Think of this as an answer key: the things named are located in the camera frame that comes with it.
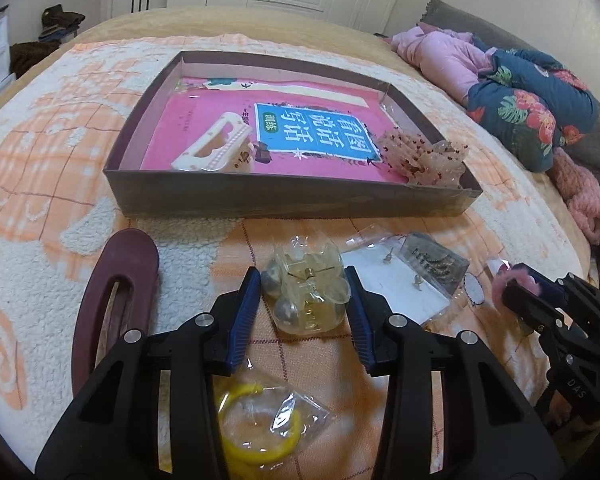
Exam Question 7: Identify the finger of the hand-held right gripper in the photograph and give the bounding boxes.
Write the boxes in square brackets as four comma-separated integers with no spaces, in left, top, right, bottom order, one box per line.
[554,272,600,321]
[502,282,581,356]

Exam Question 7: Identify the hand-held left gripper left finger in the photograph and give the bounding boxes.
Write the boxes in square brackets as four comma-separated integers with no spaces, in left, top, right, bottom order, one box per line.
[35,266,262,480]

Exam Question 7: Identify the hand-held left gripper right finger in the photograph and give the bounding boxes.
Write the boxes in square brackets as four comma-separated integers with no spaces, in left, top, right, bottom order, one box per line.
[344,265,566,480]

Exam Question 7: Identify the pink pompom hair tie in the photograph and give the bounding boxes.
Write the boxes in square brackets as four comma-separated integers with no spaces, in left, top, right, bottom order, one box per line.
[495,260,546,293]

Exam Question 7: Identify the earrings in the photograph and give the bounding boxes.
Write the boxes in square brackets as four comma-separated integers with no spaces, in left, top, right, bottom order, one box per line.
[341,232,453,326]

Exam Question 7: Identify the clear yellowish claw hair clip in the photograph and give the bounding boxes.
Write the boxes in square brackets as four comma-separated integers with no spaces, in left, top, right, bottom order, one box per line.
[260,234,352,335]

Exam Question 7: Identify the shallow brown cardboard box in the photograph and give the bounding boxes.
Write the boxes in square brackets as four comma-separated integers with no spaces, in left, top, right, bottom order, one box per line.
[102,50,483,221]

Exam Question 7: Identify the maroon oval hair clip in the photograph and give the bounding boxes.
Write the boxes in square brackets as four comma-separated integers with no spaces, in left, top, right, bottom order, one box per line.
[71,228,160,398]

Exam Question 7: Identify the yellow bracelet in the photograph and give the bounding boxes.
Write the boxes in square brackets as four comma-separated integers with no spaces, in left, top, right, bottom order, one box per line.
[215,360,329,480]

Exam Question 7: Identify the pink knitted cloth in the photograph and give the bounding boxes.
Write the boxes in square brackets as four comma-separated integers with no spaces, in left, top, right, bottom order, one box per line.
[552,147,600,246]

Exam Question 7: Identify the grey false eyelash case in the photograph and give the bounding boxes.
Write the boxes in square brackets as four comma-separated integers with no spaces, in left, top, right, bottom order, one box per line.
[399,232,471,293]

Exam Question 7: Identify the white hair clip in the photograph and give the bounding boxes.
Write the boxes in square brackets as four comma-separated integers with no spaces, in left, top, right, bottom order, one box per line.
[171,111,256,173]

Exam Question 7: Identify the red-speckled clear hair clip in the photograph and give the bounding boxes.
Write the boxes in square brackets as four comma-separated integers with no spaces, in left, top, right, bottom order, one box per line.
[377,130,433,183]

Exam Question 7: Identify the blue floral quilt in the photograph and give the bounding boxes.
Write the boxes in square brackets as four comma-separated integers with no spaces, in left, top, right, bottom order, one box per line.
[467,47,600,173]

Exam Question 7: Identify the pink book with blue panel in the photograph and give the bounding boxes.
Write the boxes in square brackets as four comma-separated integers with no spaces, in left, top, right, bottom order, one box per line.
[140,76,451,186]

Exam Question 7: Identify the pink jacket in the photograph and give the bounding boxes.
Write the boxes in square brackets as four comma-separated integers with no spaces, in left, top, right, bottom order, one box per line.
[390,27,501,106]

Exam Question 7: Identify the tan bed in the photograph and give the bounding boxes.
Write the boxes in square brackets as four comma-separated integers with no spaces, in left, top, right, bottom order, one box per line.
[10,6,600,411]

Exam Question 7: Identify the brown cloth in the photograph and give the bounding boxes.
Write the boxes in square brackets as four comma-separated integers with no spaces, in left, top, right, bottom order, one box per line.
[10,40,61,81]

